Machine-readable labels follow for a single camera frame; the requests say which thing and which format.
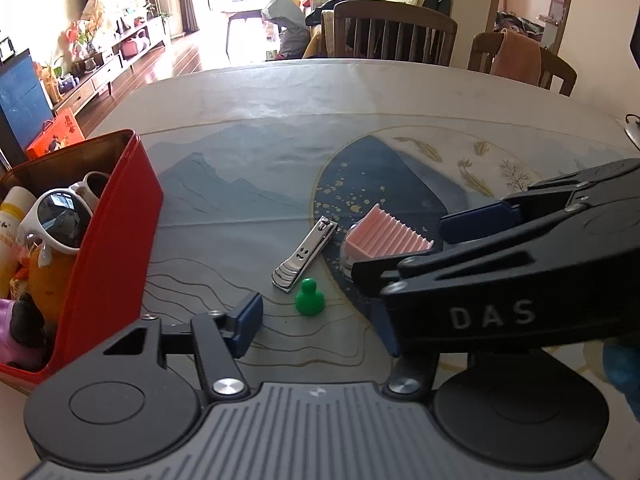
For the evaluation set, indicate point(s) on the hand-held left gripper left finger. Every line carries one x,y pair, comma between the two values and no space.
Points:
245,325

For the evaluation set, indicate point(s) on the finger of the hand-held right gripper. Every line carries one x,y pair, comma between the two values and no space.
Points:
425,267
480,221

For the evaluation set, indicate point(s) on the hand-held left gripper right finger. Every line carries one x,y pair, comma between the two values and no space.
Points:
386,332

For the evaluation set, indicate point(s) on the pink ribbed comb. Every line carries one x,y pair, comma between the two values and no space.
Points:
385,237

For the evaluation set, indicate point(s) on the red storage box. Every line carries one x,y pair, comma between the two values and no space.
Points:
115,240

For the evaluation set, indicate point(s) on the orange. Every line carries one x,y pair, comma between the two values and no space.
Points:
52,285

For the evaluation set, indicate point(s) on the white sunglasses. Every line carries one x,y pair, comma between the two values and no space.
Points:
57,217

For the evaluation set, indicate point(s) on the person's right hand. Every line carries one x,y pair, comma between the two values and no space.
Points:
622,367

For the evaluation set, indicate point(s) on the green pawn piece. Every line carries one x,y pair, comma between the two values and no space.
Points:
310,302

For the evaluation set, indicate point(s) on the silver nail clipper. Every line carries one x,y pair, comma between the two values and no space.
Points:
302,255

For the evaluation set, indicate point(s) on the landscape printed table mat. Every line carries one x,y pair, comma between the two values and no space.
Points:
240,185

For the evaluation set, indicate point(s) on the wooden chair with towel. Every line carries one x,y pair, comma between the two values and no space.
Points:
557,72

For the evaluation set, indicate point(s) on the pink towel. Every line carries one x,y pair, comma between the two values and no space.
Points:
517,57

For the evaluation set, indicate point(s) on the colourful printed cloth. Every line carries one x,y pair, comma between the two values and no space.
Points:
515,24

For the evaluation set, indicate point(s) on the wooden slat chair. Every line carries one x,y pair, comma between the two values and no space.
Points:
395,30

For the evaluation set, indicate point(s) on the purple toy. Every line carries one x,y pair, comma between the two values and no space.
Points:
10,330

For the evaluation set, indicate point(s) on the yellow white bottle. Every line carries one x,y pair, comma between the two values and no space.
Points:
12,240

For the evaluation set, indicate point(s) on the red gift box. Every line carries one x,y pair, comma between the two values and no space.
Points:
55,137

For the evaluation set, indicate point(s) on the grey bag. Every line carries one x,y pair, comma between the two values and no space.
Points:
287,20

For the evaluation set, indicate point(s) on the wooden tv console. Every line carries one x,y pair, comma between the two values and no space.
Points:
115,67

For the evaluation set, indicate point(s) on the coffee table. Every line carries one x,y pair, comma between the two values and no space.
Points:
245,12

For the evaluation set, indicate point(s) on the red flower arrangement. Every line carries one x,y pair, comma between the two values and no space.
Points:
80,37

